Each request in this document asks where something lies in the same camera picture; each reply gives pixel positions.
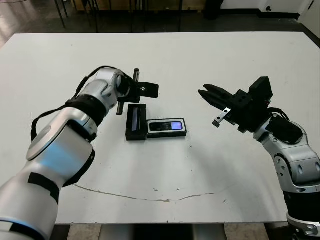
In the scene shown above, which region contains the black box lid with window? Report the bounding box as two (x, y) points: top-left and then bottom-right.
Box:
(125, 103), (148, 141)

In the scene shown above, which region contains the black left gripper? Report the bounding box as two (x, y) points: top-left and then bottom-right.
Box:
(116, 67), (141, 116)

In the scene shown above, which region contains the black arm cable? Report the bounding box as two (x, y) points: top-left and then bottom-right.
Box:
(30, 65), (121, 143)
(268, 106), (292, 121)

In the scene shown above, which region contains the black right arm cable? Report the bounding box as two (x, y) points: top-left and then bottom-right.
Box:
(268, 106), (292, 121)

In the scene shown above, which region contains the black slim camera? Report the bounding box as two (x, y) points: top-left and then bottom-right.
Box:
(149, 120), (183, 132)

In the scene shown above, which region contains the white door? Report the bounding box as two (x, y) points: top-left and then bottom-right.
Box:
(298, 0), (320, 25)

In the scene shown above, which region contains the black waste bin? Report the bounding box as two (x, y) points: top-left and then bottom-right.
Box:
(204, 0), (225, 21)

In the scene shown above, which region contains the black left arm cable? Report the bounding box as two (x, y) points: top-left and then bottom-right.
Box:
(30, 65), (121, 143)

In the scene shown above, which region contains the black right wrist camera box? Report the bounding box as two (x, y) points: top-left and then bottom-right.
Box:
(249, 76), (274, 102)

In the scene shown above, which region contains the black box base white lining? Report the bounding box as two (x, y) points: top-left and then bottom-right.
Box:
(146, 117), (188, 139)

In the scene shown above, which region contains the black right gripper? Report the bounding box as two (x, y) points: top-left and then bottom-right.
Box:
(198, 84), (272, 135)

